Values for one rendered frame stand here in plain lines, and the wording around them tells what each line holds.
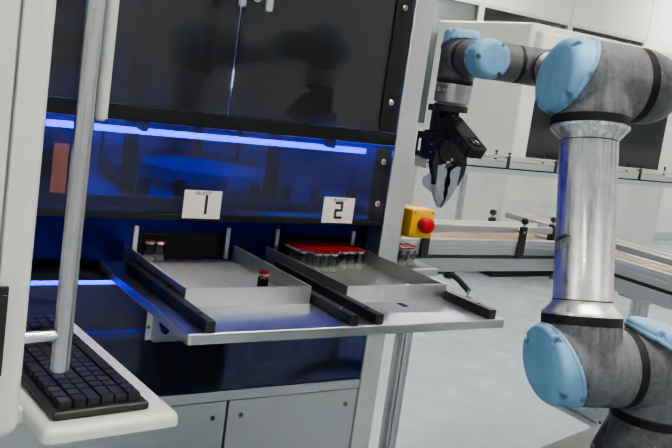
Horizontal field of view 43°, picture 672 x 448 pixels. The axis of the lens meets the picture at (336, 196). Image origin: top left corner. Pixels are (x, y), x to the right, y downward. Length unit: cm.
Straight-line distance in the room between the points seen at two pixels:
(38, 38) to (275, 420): 121
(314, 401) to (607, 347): 98
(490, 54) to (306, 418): 97
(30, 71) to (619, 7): 886
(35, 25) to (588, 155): 76
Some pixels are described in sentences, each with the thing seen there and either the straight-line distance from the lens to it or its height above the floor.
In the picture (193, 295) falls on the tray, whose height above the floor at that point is 90.
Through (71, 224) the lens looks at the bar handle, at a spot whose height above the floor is 108.
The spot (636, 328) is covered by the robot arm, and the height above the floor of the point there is 102.
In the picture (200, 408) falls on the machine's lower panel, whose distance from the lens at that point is 193.
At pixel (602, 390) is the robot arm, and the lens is 126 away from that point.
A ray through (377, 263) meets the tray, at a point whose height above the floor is 90.
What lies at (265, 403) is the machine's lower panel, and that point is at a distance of 200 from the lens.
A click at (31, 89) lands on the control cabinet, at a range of 109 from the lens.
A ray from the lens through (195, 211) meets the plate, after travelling 178.
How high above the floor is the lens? 131
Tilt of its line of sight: 8 degrees down
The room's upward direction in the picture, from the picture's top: 8 degrees clockwise
